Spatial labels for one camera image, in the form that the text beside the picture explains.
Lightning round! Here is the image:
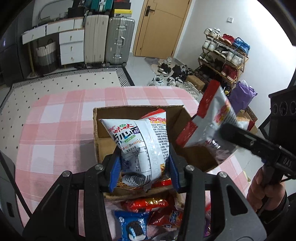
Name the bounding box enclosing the red chip bag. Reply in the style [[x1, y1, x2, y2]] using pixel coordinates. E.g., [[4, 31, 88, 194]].
[[148, 207, 183, 228]]

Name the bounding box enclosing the blue oreo cookie pack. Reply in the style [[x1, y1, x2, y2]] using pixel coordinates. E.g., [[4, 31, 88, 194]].
[[114, 210, 149, 241]]

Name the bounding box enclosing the red black snack pack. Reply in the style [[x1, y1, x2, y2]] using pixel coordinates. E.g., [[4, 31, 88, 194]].
[[120, 197, 169, 213]]

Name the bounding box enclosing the white noodle snack bag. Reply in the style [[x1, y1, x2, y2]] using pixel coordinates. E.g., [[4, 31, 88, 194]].
[[100, 108, 170, 192]]

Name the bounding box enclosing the person's right hand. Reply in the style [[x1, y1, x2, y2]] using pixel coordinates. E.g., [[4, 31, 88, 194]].
[[246, 167, 286, 212]]

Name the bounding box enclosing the open cardboard box on floor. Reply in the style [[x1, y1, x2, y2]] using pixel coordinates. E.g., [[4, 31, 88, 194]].
[[237, 110, 258, 135]]

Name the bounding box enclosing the pink checked tablecloth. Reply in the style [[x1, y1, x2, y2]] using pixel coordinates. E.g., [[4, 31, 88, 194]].
[[14, 85, 253, 241]]

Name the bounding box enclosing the brown cardboard SF box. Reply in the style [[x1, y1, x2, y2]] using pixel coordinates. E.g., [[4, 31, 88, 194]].
[[93, 105, 218, 201]]

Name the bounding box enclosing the wooden shoe rack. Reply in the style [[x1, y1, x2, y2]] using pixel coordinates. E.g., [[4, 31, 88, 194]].
[[198, 28, 250, 94]]

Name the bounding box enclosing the small brown box on floor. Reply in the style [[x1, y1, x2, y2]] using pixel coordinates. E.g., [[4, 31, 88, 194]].
[[186, 75, 205, 91]]

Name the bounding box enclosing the dotted white rug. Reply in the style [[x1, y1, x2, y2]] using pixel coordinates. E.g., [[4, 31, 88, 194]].
[[0, 66, 135, 152]]

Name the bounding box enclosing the wooden door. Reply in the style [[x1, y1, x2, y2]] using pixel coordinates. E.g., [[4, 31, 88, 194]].
[[133, 0, 192, 59]]

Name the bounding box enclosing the woven laundry basket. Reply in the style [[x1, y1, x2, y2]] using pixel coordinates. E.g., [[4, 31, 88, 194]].
[[36, 39, 58, 75]]

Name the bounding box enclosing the silver suitcase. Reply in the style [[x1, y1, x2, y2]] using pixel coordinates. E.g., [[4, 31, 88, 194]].
[[105, 17, 135, 66]]

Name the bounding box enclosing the white drawer desk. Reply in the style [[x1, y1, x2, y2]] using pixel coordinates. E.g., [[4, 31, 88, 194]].
[[22, 17, 84, 65]]

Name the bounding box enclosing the stack of shoe boxes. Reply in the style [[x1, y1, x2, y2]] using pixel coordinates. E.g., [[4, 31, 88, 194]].
[[112, 0, 132, 18]]

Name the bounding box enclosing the beige suitcase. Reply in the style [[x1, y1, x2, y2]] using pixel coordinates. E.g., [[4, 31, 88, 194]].
[[84, 15, 109, 64]]

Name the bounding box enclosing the teal suitcase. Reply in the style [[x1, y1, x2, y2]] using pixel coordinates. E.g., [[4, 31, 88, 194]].
[[90, 0, 113, 12]]

